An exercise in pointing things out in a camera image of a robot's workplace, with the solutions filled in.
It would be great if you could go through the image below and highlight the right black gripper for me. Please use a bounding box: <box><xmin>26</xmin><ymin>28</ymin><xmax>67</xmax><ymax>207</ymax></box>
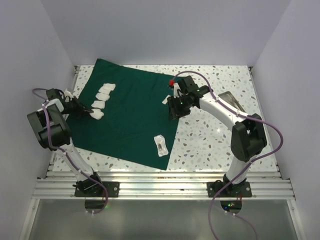
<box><xmin>168</xmin><ymin>94</ymin><xmax>194</xmax><ymax>121</ymax></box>

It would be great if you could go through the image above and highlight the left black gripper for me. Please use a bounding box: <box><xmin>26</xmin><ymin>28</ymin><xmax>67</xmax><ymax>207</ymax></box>
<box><xmin>61</xmin><ymin>95</ymin><xmax>94</xmax><ymax>119</ymax></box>

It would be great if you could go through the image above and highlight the white gauze pad bottom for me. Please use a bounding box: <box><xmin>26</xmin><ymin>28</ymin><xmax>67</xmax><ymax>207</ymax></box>
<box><xmin>89</xmin><ymin>108</ymin><xmax>104</xmax><ymax>120</ymax></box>

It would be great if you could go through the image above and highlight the clear plastic blister pack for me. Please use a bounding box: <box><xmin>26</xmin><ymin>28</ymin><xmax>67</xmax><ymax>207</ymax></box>
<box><xmin>153</xmin><ymin>135</ymin><xmax>169</xmax><ymax>157</ymax></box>

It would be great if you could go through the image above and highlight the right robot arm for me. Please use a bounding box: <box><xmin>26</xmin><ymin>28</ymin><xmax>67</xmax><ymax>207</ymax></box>
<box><xmin>167</xmin><ymin>76</ymin><xmax>267</xmax><ymax>197</ymax></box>

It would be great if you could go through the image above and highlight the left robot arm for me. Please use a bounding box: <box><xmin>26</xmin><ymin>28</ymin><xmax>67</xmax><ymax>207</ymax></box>
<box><xmin>27</xmin><ymin>88</ymin><xmax>108</xmax><ymax>197</ymax></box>

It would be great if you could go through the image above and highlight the green surgical cloth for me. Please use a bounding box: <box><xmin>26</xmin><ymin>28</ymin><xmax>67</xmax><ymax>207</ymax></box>
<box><xmin>66</xmin><ymin>58</ymin><xmax>178</xmax><ymax>170</ymax></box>

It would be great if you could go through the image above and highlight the small white paper packet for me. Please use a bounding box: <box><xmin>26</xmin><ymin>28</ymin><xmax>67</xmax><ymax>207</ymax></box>
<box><xmin>162</xmin><ymin>95</ymin><xmax>170</xmax><ymax>105</ymax></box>

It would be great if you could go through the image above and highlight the metal instrument tray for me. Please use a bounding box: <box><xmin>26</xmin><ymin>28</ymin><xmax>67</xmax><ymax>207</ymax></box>
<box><xmin>218</xmin><ymin>91</ymin><xmax>245</xmax><ymax>112</ymax></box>

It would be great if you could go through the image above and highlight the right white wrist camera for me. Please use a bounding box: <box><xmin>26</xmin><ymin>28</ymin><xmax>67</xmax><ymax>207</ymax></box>
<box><xmin>168</xmin><ymin>79</ymin><xmax>183</xmax><ymax>98</ymax></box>

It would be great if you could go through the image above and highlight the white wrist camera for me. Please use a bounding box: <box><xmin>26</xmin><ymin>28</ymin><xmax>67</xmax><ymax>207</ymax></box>
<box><xmin>64</xmin><ymin>89</ymin><xmax>74</xmax><ymax>99</ymax></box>
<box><xmin>168</xmin><ymin>79</ymin><xmax>183</xmax><ymax>98</ymax></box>

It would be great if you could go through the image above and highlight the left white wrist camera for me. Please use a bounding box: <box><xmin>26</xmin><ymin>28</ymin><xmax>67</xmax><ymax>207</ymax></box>
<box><xmin>64</xmin><ymin>89</ymin><xmax>74</xmax><ymax>99</ymax></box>

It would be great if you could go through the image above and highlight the aluminium mounting rail frame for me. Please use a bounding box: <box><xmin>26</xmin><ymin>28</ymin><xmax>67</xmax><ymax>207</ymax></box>
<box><xmin>21</xmin><ymin>65</ymin><xmax>304</xmax><ymax>240</ymax></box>

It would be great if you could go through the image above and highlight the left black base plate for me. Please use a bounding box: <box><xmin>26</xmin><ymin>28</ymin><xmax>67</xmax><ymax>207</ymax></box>
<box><xmin>73</xmin><ymin>181</ymin><xmax>120</xmax><ymax>198</ymax></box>

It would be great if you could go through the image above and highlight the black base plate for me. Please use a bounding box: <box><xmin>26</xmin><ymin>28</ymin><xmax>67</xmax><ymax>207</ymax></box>
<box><xmin>206</xmin><ymin>180</ymin><xmax>253</xmax><ymax>198</ymax></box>
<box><xmin>73</xmin><ymin>181</ymin><xmax>120</xmax><ymax>198</ymax></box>

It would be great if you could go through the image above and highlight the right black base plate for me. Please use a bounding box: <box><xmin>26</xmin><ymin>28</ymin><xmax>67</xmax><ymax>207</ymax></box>
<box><xmin>206</xmin><ymin>180</ymin><xmax>253</xmax><ymax>198</ymax></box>

